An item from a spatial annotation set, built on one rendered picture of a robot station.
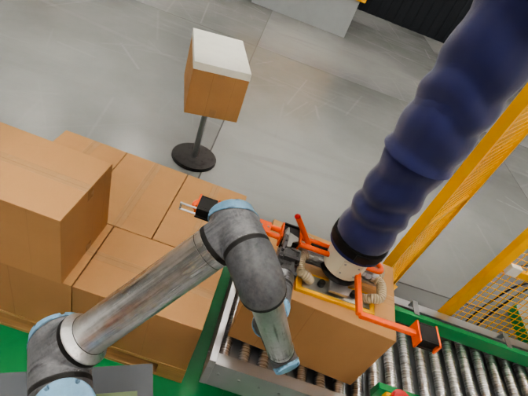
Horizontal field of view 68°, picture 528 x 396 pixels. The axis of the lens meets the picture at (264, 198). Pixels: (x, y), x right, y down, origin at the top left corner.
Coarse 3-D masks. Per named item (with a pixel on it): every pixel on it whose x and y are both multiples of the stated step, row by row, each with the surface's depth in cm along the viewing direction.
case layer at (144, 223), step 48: (96, 144) 243; (144, 192) 225; (192, 192) 238; (96, 240) 191; (144, 240) 200; (0, 288) 181; (48, 288) 174; (96, 288) 173; (192, 288) 188; (144, 336) 186; (192, 336) 178
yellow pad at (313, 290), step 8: (296, 280) 156; (320, 280) 156; (296, 288) 154; (304, 288) 155; (312, 288) 155; (320, 288) 156; (352, 288) 163; (320, 296) 154; (328, 296) 155; (336, 296) 156; (352, 296) 157; (336, 304) 156; (344, 304) 155; (352, 304) 156; (368, 304) 158; (368, 312) 156
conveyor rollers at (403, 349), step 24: (264, 360) 172; (384, 360) 195; (408, 360) 197; (432, 360) 203; (480, 360) 211; (504, 360) 217; (336, 384) 175; (360, 384) 178; (408, 384) 187; (456, 384) 195; (480, 384) 202
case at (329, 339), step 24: (384, 264) 183; (240, 312) 163; (312, 312) 153; (336, 312) 153; (384, 312) 161; (240, 336) 174; (312, 336) 162; (336, 336) 158; (360, 336) 155; (384, 336) 152; (312, 360) 172; (336, 360) 168; (360, 360) 164
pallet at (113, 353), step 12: (0, 312) 203; (12, 324) 201; (24, 324) 203; (108, 348) 207; (120, 360) 205; (132, 360) 207; (144, 360) 208; (156, 372) 205; (168, 372) 203; (180, 372) 201
